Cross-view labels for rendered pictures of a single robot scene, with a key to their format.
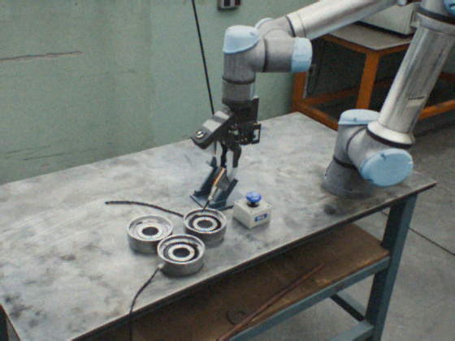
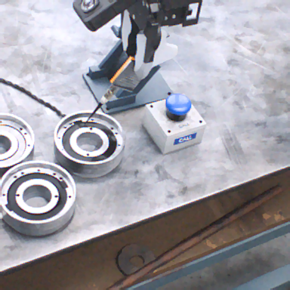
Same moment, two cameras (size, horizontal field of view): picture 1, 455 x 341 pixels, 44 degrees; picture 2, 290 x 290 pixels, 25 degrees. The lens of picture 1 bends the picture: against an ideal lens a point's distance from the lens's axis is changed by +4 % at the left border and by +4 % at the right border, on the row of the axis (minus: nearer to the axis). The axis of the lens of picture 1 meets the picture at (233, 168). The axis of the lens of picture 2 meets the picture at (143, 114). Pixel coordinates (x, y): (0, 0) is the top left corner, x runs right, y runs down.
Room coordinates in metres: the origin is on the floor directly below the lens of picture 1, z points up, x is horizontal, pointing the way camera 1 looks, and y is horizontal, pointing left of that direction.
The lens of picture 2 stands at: (0.45, -0.06, 1.57)
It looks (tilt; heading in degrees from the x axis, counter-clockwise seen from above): 45 degrees down; 4
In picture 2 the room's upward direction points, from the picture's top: 10 degrees clockwise
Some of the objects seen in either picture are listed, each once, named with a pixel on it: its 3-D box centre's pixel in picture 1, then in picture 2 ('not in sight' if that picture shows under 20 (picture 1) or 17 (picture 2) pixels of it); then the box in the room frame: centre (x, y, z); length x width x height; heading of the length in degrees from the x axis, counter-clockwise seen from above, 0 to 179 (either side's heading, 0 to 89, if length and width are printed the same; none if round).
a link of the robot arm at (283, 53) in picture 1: (282, 53); not in sight; (1.21, -0.09, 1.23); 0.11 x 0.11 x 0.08; 12
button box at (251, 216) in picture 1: (253, 210); (177, 122); (1.18, -0.06, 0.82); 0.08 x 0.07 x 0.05; 129
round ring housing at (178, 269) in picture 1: (181, 255); (37, 199); (0.97, 0.10, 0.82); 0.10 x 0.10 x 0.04
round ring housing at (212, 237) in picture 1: (205, 226); (89, 145); (1.09, 0.06, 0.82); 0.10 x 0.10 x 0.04
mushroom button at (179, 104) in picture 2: (253, 202); (176, 112); (1.17, -0.06, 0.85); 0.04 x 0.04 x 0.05
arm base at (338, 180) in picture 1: (351, 170); not in sight; (1.39, -0.34, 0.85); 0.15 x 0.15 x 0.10
